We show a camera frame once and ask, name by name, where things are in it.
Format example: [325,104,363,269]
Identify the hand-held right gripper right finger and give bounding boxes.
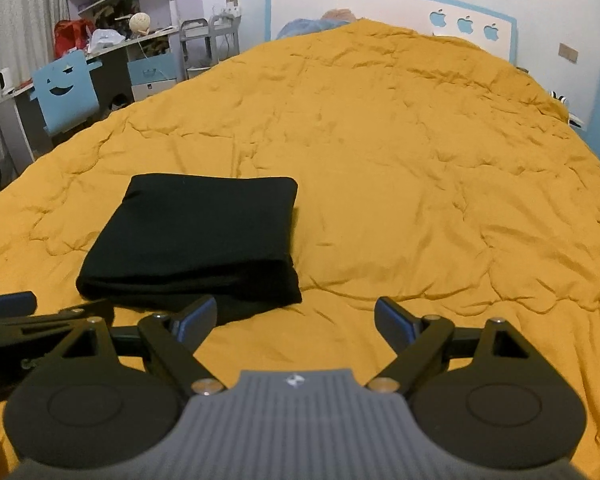
[367,296,537,395]

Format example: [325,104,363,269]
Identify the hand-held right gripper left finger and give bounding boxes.
[60,295,227,395]

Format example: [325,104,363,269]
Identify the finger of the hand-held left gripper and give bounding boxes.
[0,291,37,319]
[0,300,116,353]

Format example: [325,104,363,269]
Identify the black pants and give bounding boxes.
[76,173,302,327]

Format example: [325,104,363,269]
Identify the yellow quilted blanket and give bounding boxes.
[0,17,600,472]

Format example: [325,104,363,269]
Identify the blue chair with face cutout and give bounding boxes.
[30,52,104,137]

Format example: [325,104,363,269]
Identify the blue desk drawer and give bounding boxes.
[127,52,179,102]

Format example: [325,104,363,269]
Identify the grey desk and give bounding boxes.
[0,26,182,162]

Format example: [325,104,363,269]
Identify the grey metal cart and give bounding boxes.
[179,12,242,82]

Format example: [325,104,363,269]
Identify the red bag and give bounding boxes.
[54,19,97,59]

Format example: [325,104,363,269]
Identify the white plastic bag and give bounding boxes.
[87,28,129,54]

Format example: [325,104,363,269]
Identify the grey curtain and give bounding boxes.
[0,0,72,173]

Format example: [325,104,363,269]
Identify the white headboard with blue trim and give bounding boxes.
[264,0,519,67]

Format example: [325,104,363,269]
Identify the blue pillow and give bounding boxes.
[276,8,359,42]

